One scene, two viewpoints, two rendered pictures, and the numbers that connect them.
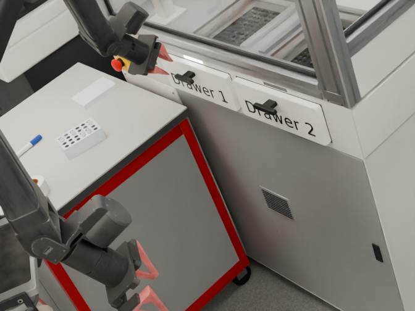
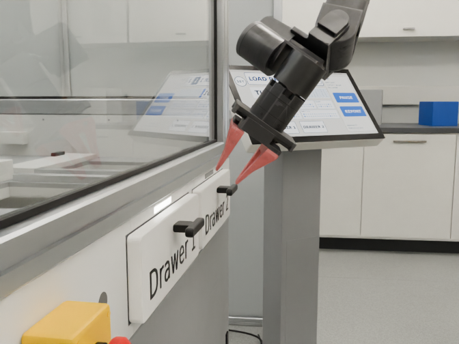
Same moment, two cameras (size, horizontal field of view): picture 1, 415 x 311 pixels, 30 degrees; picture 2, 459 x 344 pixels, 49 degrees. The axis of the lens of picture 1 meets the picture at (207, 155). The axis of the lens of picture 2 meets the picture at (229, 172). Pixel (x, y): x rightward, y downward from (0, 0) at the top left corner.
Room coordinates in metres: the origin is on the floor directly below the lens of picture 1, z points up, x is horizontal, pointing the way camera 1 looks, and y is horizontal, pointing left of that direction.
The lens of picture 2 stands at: (2.33, 0.45, 1.09)
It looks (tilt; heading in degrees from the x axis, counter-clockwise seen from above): 8 degrees down; 217
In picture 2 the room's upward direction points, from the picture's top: straight up
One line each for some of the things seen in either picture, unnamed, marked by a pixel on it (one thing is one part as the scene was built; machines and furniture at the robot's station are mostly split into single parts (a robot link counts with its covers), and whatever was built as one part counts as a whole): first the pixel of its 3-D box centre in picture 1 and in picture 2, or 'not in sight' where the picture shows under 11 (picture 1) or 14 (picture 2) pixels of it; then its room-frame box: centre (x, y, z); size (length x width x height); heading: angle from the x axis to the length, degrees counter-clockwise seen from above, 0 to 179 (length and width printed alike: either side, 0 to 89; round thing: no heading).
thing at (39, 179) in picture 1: (34, 189); not in sight; (1.78, 0.47, 0.78); 0.07 x 0.07 x 0.04
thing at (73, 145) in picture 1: (80, 138); not in sight; (1.93, 0.32, 0.78); 0.12 x 0.08 x 0.04; 106
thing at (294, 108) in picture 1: (279, 110); (213, 204); (1.53, -0.20, 0.87); 0.29 x 0.02 x 0.11; 27
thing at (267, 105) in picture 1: (268, 105); (226, 189); (1.51, -0.18, 0.91); 0.07 x 0.04 x 0.01; 27
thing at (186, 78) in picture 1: (187, 76); (187, 226); (1.80, -0.03, 0.91); 0.07 x 0.04 x 0.01; 27
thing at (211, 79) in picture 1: (198, 80); (169, 247); (1.81, -0.06, 0.87); 0.29 x 0.02 x 0.11; 27
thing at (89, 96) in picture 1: (94, 92); not in sight; (2.17, 0.25, 0.77); 0.13 x 0.09 x 0.02; 114
